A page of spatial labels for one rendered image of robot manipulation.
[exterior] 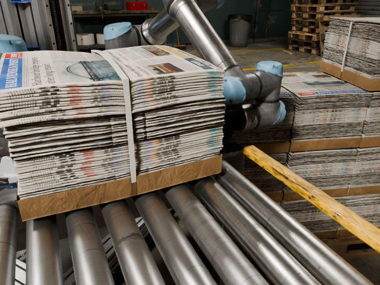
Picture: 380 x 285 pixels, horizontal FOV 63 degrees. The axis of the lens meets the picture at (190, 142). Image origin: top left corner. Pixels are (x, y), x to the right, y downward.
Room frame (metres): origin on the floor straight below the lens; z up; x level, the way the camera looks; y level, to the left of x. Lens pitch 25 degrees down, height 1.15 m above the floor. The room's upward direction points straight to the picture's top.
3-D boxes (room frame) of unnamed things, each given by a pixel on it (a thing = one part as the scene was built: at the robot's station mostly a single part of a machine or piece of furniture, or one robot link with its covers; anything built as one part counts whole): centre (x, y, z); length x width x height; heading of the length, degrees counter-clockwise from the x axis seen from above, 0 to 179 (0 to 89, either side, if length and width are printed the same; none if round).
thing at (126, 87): (0.61, 0.16, 0.92); 0.29 x 0.01 x 0.23; 25
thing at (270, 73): (0.89, -0.22, 0.92); 0.11 x 0.08 x 0.11; 128
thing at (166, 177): (0.66, 0.06, 0.83); 0.29 x 0.16 x 0.04; 25
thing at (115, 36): (1.36, 0.29, 0.98); 0.13 x 0.12 x 0.14; 128
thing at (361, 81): (1.30, -0.77, 0.86); 0.38 x 0.29 x 0.04; 6
